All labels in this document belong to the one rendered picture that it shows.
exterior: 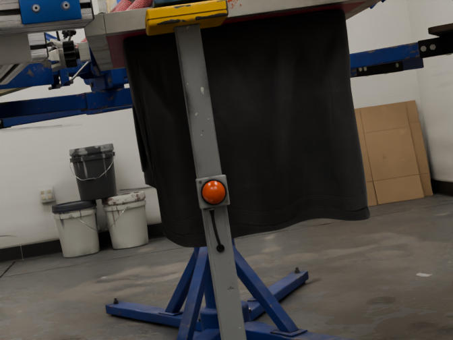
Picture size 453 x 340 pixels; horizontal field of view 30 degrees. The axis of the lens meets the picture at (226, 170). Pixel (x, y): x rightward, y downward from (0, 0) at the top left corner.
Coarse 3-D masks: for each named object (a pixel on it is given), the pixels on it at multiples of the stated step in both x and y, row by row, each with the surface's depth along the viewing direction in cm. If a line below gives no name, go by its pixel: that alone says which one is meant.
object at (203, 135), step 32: (224, 0) 134; (160, 32) 143; (192, 32) 138; (192, 64) 138; (192, 96) 138; (192, 128) 138; (224, 224) 139; (224, 256) 140; (224, 288) 140; (224, 320) 140
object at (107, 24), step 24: (240, 0) 158; (264, 0) 158; (288, 0) 159; (312, 0) 159; (336, 0) 160; (360, 0) 162; (96, 24) 155; (120, 24) 155; (144, 24) 156; (96, 48) 176
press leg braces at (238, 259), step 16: (192, 256) 314; (240, 256) 295; (192, 272) 316; (208, 272) 294; (240, 272) 291; (176, 288) 326; (192, 288) 287; (256, 288) 286; (176, 304) 328; (192, 304) 282; (272, 304) 281; (192, 320) 278; (272, 320) 281; (288, 320) 278; (192, 336) 277; (288, 336) 273
